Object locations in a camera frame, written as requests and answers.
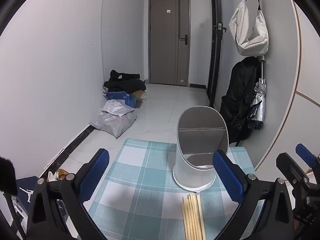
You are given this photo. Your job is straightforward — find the brown cardboard box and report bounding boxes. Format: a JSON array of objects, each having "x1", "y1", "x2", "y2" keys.
[{"x1": 132, "y1": 90, "x2": 148, "y2": 103}]

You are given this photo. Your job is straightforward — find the brown suede shoe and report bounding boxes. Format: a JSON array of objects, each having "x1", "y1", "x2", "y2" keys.
[{"x1": 55, "y1": 169, "x2": 74, "y2": 181}]

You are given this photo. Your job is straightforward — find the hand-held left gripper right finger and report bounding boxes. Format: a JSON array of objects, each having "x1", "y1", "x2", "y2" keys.
[{"x1": 212, "y1": 149, "x2": 295, "y2": 240}]

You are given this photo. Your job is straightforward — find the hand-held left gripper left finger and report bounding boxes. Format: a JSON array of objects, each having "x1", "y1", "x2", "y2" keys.
[{"x1": 26, "y1": 148, "x2": 110, "y2": 240}]

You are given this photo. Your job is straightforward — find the white wardrobe with gold trim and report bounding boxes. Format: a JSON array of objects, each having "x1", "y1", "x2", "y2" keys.
[{"x1": 254, "y1": 0, "x2": 320, "y2": 178}]

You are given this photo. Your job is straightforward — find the white shoulder bag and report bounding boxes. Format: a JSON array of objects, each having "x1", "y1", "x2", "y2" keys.
[{"x1": 229, "y1": 0, "x2": 270, "y2": 57}]

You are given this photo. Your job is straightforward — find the teal plaid tablecloth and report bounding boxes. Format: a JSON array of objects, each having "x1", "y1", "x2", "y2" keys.
[{"x1": 82, "y1": 138, "x2": 265, "y2": 240}]

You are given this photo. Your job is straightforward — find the blue cardboard box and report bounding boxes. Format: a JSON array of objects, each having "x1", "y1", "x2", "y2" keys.
[{"x1": 105, "y1": 91, "x2": 137, "y2": 108}]

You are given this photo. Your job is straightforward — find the black backpack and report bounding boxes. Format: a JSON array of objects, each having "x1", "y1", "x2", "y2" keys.
[{"x1": 219, "y1": 56, "x2": 263, "y2": 147}]

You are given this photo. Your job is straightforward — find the black fuzzy object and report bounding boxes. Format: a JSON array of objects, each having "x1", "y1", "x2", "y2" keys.
[{"x1": 0, "y1": 156, "x2": 18, "y2": 195}]

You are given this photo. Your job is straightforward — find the black door frame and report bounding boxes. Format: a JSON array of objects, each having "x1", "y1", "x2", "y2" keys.
[{"x1": 207, "y1": 0, "x2": 223, "y2": 108}]

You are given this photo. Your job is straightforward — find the silver folding umbrella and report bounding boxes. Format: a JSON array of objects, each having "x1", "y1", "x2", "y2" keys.
[{"x1": 249, "y1": 55, "x2": 267, "y2": 130}]

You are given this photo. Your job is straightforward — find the grey divided utensil holder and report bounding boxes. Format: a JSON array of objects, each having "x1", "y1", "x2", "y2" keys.
[{"x1": 172, "y1": 106, "x2": 229, "y2": 190}]

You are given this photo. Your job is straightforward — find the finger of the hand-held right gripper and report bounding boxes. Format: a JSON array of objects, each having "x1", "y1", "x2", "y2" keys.
[
  {"x1": 276, "y1": 152, "x2": 312, "y2": 200},
  {"x1": 295, "y1": 144, "x2": 320, "y2": 170}
]

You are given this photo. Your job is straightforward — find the black braided cable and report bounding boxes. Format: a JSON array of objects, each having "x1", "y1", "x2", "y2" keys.
[{"x1": 6, "y1": 194, "x2": 27, "y2": 240}]

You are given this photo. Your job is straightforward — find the small grey parcel bag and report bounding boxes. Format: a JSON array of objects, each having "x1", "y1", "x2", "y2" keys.
[{"x1": 101, "y1": 99, "x2": 135, "y2": 117}]

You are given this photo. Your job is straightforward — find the dark blue shoe box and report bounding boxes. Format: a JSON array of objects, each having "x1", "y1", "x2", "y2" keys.
[{"x1": 11, "y1": 177, "x2": 48, "y2": 218}]

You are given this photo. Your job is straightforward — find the grey-brown entrance door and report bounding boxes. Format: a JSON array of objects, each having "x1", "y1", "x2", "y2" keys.
[{"x1": 149, "y1": 0, "x2": 190, "y2": 87}]

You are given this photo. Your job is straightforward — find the black clothes pile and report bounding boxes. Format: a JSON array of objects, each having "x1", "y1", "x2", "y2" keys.
[{"x1": 103, "y1": 69, "x2": 147, "y2": 93}]

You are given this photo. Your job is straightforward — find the large grey parcel bag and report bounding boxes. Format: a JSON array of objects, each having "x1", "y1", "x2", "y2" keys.
[{"x1": 89, "y1": 111, "x2": 137, "y2": 139}]

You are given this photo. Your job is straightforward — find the bundle of wooden chopsticks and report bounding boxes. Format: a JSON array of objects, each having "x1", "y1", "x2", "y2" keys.
[{"x1": 182, "y1": 193, "x2": 207, "y2": 240}]

